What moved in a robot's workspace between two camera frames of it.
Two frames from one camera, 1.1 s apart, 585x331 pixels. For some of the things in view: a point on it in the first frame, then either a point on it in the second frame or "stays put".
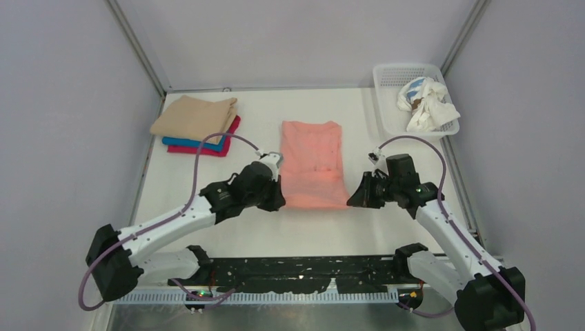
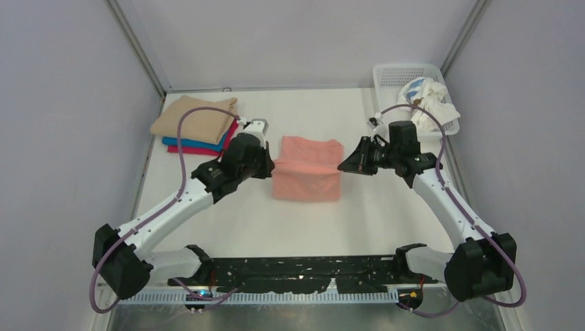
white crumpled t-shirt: [427, 100] stays put
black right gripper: [368, 191] → [368, 155]
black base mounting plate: [336, 275] stays put
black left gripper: [270, 192] → [263, 160]
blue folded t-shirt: [219, 147] stays put
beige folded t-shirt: [195, 118] stays put
